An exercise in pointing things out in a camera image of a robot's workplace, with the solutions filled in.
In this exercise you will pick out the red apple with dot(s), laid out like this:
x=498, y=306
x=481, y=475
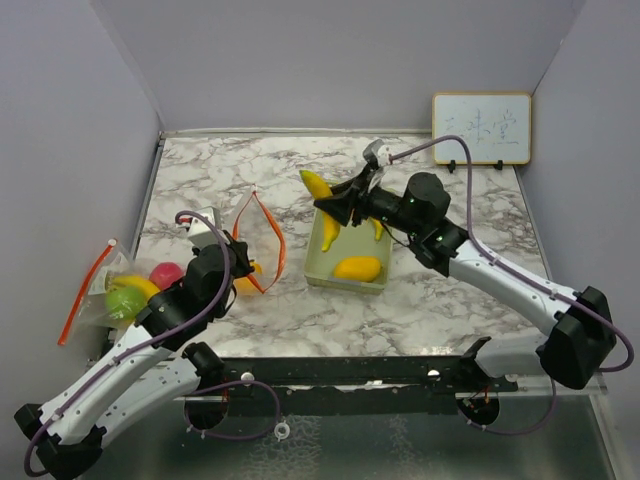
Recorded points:
x=164, y=274

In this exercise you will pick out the yellow banana bunch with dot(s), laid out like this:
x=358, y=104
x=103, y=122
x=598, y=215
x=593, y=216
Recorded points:
x=144, y=285

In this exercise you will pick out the clear zip bag red zipper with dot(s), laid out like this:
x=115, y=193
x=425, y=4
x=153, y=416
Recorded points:
x=88, y=308

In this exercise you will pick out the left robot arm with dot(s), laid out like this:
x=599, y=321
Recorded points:
x=155, y=361

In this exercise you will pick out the small whiteboard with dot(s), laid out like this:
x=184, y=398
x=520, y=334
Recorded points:
x=495, y=126

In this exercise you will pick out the green plastic basket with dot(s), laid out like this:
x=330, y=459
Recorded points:
x=352, y=242

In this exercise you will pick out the yellow mango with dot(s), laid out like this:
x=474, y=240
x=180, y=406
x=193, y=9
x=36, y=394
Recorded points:
x=358, y=268

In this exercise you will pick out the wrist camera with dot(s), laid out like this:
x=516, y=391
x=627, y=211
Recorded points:
x=378, y=158
x=199, y=234

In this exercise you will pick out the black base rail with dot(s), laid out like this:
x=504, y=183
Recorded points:
x=342, y=386

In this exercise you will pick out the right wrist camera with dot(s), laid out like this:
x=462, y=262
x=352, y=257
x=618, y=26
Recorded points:
x=378, y=158

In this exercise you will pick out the green lime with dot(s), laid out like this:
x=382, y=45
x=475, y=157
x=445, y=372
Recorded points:
x=124, y=303

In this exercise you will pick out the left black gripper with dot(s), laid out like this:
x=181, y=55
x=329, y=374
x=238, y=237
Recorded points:
x=244, y=263

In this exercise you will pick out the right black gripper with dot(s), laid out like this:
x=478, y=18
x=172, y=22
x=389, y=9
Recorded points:
x=341, y=207

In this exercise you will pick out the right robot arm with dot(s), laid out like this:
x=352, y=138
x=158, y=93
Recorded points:
x=574, y=329

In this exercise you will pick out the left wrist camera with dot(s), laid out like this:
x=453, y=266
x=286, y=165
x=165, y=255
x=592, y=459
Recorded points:
x=199, y=234

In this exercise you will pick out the orange bell pepper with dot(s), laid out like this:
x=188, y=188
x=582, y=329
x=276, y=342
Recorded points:
x=250, y=285

